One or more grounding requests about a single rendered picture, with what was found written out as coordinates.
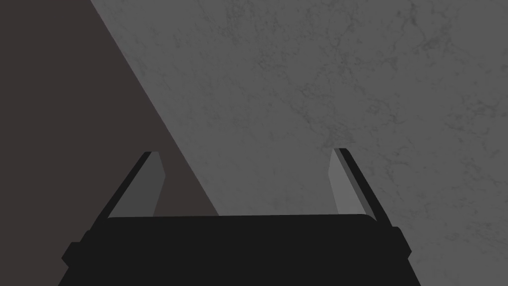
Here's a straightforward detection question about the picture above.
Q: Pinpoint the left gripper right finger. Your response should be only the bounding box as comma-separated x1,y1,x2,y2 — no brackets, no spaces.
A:
327,147,393,228

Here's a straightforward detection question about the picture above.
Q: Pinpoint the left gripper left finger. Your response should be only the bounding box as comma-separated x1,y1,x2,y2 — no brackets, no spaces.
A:
89,150,166,232

